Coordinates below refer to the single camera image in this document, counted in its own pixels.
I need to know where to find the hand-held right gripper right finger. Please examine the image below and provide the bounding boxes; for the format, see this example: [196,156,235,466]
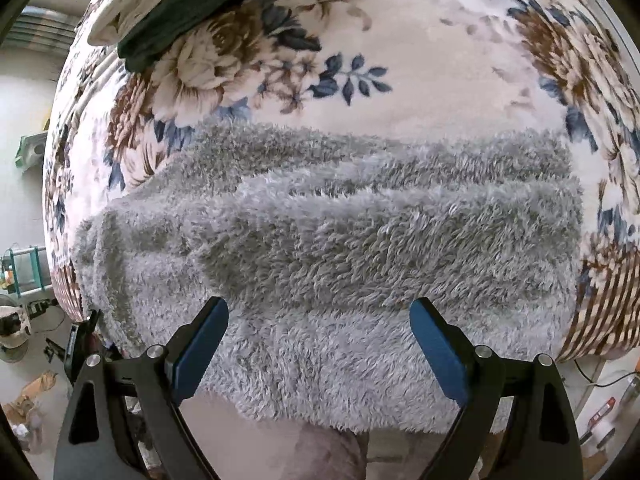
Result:
[409,297,585,480]

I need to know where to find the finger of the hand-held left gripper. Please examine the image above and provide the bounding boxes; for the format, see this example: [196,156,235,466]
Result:
[66,309,107,386]

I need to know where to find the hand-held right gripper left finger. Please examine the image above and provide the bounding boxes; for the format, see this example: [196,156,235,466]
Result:
[52,296,231,480]

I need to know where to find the grey fluffy pants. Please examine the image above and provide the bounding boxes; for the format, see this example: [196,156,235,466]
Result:
[70,120,586,436]

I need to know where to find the brown cardboard scrap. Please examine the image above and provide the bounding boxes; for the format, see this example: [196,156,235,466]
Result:
[2,370,58,411]

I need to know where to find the teal utility cart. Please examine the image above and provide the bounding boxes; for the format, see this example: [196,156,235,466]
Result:
[0,244,53,306]

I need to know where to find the person's pink quilted robe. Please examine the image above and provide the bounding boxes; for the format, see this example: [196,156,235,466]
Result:
[280,422,371,480]

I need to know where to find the cluttered side shelf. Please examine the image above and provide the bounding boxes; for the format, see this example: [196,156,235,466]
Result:
[15,132,48,171]

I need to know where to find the floral blanket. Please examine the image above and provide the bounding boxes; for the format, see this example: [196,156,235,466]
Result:
[42,0,640,363]

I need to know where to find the striped grey-blue curtain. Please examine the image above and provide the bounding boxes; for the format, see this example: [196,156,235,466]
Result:
[10,5,81,51]

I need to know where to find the folded dark garment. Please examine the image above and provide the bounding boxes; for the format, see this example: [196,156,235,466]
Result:
[117,0,336,73]

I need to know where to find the black power cable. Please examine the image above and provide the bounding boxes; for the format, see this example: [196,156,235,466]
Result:
[572,360,640,389]

